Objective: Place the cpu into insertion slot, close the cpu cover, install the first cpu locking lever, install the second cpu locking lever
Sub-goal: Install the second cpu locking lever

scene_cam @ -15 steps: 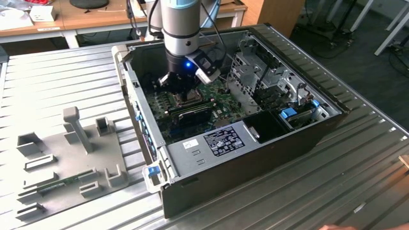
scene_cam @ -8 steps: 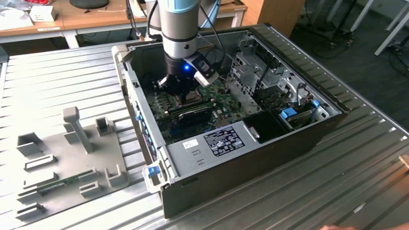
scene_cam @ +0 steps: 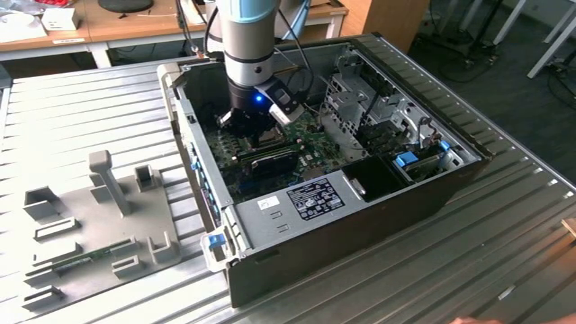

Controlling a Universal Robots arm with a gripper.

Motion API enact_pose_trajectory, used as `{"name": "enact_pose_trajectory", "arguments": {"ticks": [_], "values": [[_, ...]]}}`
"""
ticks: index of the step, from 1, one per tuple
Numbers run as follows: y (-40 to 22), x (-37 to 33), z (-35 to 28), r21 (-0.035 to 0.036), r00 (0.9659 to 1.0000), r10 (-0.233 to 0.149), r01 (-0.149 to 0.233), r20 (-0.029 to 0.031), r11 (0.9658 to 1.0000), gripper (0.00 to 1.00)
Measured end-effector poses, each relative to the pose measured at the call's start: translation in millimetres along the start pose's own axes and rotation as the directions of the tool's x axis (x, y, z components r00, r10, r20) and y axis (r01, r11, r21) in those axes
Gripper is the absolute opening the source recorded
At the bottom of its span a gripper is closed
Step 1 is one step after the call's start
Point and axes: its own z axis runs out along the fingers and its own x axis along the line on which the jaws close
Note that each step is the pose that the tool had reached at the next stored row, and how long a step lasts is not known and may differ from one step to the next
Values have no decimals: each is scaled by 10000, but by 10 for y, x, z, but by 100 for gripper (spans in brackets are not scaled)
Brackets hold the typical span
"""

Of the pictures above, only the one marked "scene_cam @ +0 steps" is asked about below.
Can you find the black white rating label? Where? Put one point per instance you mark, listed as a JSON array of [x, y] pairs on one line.
[[315, 199]]

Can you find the black wheeled stand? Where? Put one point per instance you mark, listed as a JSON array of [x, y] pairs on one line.
[[483, 30]]

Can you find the white cardboard box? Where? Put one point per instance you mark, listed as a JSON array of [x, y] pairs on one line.
[[61, 20]]

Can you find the black graphics card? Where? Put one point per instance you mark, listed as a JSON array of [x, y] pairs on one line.
[[275, 167]]

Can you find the black round object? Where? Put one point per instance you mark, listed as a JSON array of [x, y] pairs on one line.
[[126, 5]]

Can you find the small white sticker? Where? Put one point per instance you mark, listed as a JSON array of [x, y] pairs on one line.
[[267, 203]]

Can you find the CPU socket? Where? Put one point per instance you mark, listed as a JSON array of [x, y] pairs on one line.
[[275, 146]]

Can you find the silver CPU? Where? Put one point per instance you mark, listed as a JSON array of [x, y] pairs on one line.
[[273, 135]]

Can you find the pale blue teach pendant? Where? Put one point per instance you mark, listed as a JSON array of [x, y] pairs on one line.
[[297, 18]]

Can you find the green RAM stick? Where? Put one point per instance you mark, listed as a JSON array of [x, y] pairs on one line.
[[83, 259]]

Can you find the green motherboard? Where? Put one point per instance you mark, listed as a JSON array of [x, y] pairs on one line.
[[318, 143]]

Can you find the wooden desk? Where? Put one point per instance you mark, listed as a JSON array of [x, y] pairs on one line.
[[145, 23], [23, 46]]

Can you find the black PC case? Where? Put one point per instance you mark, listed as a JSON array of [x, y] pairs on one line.
[[338, 256]]

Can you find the blue case latch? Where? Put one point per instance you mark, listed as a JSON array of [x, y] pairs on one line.
[[217, 240]]

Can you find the white table leg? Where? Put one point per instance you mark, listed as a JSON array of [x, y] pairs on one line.
[[509, 20], [551, 55]]

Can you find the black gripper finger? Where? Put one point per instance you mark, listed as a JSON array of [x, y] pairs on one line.
[[231, 125], [267, 130]]

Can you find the silver perforated drive cage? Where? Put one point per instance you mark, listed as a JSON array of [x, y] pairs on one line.
[[345, 111]]

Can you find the red packet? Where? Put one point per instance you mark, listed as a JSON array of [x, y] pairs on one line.
[[54, 2]]

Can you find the wooden cabinet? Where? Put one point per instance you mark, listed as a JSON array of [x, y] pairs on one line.
[[391, 20]]

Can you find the hard disk in blue carrier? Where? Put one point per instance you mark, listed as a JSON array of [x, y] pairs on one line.
[[407, 159]]

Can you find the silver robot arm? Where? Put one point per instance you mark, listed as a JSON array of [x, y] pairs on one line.
[[250, 37]]

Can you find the blue drive bay tab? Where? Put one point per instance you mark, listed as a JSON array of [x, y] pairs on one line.
[[445, 146]]

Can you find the grey power supply unit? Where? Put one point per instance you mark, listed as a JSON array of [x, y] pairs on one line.
[[266, 229]]

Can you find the grey parts rack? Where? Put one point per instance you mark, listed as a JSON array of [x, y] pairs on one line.
[[90, 219]]

